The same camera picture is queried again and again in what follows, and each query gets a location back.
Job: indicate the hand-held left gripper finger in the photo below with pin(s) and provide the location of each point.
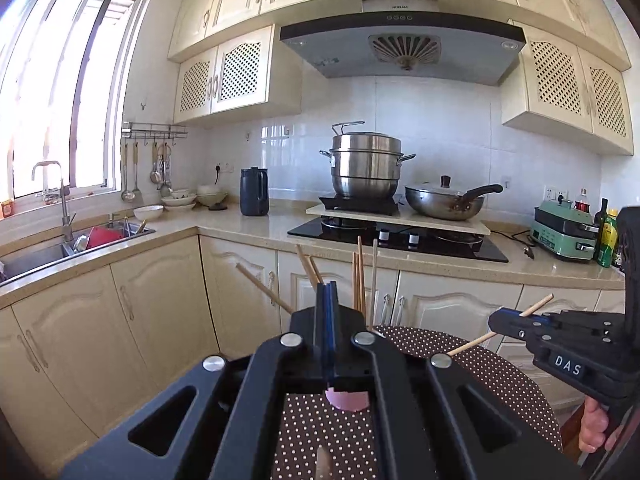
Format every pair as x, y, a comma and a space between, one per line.
333, 330
321, 330

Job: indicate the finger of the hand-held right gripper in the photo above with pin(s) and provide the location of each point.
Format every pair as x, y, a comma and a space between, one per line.
575, 324
510, 325

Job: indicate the pink cylindrical cup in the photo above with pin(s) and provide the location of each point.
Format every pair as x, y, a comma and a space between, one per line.
347, 400

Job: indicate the person's right hand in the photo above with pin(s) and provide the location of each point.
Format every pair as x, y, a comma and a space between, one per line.
592, 427

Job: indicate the round polka-dot table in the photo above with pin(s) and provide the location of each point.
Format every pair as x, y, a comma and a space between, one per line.
510, 385

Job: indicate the yellow green oil bottle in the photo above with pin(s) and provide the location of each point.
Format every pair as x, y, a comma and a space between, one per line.
607, 240

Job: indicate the green electric cooker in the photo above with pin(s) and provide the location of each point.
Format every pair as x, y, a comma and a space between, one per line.
555, 235

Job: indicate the black gas stove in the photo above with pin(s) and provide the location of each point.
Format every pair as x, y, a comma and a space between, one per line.
450, 252

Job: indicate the dark glass bottle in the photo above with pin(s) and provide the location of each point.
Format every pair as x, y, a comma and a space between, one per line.
603, 206

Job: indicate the steel wok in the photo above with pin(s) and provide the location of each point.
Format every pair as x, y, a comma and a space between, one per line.
440, 207

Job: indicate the beige countertop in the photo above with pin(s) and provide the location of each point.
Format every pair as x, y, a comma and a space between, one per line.
225, 225

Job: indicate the black electric kettle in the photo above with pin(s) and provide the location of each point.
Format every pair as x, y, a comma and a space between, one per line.
255, 195

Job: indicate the cream base cabinets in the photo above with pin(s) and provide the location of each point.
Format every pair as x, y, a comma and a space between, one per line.
165, 320

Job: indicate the glass wok lid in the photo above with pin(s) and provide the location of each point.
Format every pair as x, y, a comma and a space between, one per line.
445, 181

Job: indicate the steel steamer pot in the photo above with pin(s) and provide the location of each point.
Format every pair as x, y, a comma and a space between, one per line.
367, 170

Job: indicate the stack of white bowls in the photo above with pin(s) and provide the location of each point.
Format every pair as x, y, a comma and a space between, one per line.
212, 196

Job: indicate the stacked white bowls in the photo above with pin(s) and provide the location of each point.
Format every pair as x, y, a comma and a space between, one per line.
179, 201

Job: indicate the white bowl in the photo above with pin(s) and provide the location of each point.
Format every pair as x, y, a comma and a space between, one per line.
148, 212

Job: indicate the small hanging steel spoon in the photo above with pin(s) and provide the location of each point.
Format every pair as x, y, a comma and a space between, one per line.
155, 176
165, 180

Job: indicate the steel spatula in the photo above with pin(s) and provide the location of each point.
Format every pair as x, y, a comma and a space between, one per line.
139, 190

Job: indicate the pink plastic basin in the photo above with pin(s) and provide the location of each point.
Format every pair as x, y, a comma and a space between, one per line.
105, 237

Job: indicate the steel ladle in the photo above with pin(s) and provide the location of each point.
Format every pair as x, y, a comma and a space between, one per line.
128, 195

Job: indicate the range hood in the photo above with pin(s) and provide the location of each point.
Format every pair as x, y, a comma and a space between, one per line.
340, 50

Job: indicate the steel faucet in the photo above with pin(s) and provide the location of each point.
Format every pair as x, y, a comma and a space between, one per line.
65, 210

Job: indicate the steel sink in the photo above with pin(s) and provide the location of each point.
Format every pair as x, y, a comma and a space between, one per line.
30, 260

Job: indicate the kitchen window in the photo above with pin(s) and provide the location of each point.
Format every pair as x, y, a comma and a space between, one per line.
50, 85

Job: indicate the double white wall socket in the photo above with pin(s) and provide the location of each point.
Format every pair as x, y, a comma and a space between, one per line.
556, 193

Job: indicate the wall socket with plug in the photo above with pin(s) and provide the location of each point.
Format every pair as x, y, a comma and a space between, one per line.
223, 166

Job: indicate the cream lattice wall cabinet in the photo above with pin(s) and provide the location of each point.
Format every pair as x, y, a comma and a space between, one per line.
515, 90
285, 85

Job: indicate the wall utensil rack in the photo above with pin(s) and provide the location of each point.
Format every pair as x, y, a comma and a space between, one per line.
155, 130

